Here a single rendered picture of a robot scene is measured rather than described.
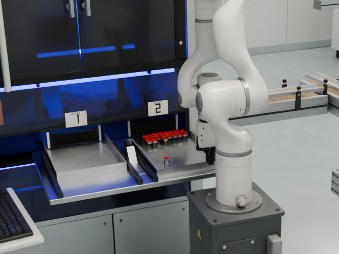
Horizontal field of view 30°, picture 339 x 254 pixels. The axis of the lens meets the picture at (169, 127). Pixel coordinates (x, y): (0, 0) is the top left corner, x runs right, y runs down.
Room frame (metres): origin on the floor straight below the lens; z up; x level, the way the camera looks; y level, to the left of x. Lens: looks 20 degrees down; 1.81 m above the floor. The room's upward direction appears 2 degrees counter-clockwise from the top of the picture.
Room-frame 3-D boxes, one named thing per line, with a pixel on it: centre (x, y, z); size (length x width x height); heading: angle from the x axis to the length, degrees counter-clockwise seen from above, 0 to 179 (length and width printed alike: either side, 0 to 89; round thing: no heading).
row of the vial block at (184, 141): (2.39, 0.01, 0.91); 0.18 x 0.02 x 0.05; 108
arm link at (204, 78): (2.13, -0.14, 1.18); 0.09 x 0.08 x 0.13; 107
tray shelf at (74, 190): (2.27, 0.16, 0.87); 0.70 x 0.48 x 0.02; 108
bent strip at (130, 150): (2.19, 0.13, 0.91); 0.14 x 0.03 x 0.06; 19
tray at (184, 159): (2.28, -0.02, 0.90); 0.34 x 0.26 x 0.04; 18
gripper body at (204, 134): (2.13, -0.14, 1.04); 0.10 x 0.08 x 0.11; 108
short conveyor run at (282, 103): (2.81, -0.41, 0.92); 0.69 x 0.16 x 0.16; 108
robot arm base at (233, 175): (1.92, -0.21, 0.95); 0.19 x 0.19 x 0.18
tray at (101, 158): (2.28, 0.34, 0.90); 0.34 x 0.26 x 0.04; 18
